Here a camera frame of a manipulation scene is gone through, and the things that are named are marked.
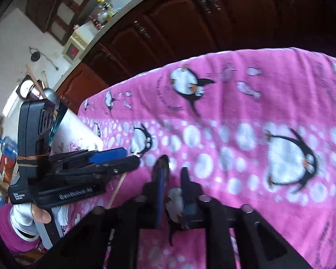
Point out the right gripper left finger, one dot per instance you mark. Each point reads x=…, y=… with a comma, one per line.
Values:
x=160, y=176

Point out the red-label sauce bottle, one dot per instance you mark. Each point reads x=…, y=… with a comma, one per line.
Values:
x=97, y=20

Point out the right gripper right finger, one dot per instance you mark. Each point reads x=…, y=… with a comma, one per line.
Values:
x=188, y=195

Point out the large steel ladle spoon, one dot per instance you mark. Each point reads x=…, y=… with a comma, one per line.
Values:
x=51, y=96

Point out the pink penguin towel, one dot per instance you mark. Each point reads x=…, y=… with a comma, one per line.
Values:
x=251, y=126

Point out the long wooden chopstick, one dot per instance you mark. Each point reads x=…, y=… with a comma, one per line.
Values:
x=37, y=85

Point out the speckled stone countertop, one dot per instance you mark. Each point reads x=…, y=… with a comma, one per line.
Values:
x=125, y=6

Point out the upper wall cabinets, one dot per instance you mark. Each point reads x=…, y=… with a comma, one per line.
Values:
x=58, y=17

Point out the white utensil holder teal rim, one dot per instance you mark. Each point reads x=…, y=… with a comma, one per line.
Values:
x=69, y=134

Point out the yellow-cap dark bottle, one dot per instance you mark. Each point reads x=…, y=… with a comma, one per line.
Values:
x=104, y=5

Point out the yellow oil bottle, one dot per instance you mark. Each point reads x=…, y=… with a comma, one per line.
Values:
x=108, y=14

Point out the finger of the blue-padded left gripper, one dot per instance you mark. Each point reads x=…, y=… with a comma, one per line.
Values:
x=120, y=166
x=107, y=155

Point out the cream microwave oven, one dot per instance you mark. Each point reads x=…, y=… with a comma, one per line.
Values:
x=76, y=44

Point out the person's left hand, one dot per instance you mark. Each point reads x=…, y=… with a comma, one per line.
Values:
x=40, y=215

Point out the red-brown kitchen cabinets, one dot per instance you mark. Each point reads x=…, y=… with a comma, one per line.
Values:
x=159, y=32

